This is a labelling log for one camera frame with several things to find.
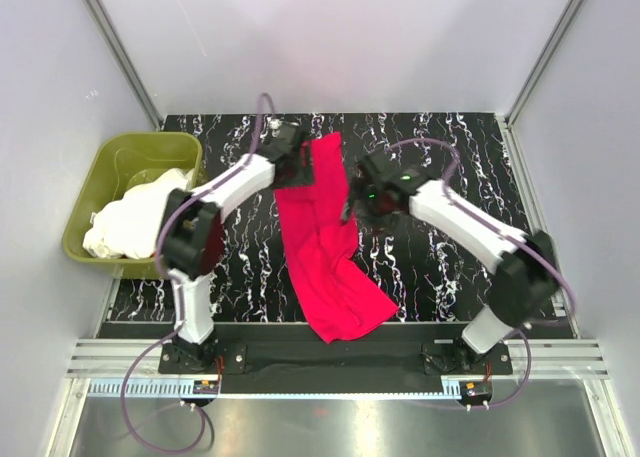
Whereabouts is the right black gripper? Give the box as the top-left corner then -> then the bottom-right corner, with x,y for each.
340,177 -> 400,239

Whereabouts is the pink t shirt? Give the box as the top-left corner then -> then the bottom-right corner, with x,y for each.
274,132 -> 398,344

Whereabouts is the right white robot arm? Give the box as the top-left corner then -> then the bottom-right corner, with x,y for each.
341,152 -> 560,374

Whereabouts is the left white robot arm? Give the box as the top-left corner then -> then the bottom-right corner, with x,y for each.
156,120 -> 314,373

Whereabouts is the olive green plastic tub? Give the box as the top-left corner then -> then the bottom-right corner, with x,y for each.
62,132 -> 205,280

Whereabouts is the white t shirt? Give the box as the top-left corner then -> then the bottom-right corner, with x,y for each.
83,168 -> 195,260

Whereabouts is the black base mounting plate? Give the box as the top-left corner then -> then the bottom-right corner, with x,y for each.
159,323 -> 513,397

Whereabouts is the right orange connector box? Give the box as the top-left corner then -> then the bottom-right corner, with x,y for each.
461,380 -> 493,406

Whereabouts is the orange connector box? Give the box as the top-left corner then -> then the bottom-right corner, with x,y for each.
461,380 -> 493,406
192,378 -> 220,395

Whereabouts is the left orange connector box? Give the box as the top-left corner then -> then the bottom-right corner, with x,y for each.
192,378 -> 220,395

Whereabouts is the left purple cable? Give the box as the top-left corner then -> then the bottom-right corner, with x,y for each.
119,92 -> 279,452

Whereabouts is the purple cable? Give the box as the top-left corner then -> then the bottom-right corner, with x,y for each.
119,92 -> 279,452
384,137 -> 579,411

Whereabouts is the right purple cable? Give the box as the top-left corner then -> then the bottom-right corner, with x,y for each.
384,137 -> 579,411

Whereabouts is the aluminium frame rail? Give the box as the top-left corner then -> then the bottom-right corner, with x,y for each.
66,339 -> 608,400

